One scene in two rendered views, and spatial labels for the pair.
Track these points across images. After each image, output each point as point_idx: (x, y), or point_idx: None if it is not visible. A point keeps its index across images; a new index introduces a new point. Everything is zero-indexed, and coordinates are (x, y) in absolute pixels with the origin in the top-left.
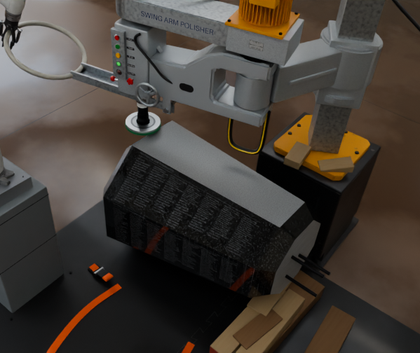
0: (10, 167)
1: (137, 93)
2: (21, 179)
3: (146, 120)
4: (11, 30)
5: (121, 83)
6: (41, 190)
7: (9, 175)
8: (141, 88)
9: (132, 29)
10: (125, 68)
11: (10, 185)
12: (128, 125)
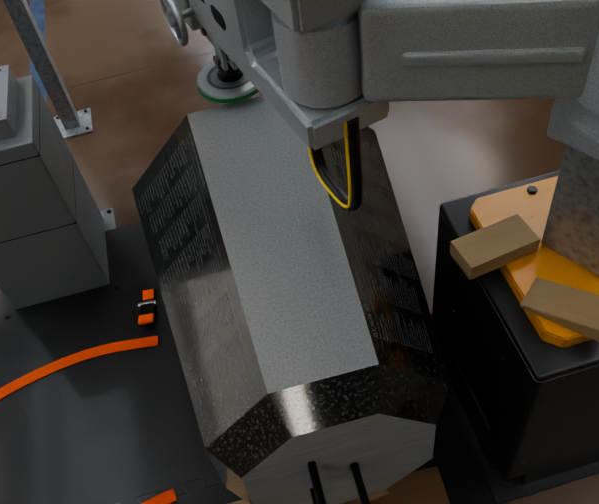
0: (0, 94)
1: (165, 11)
2: None
3: (230, 75)
4: None
5: None
6: (20, 146)
7: None
8: (167, 2)
9: None
10: None
11: None
12: (200, 75)
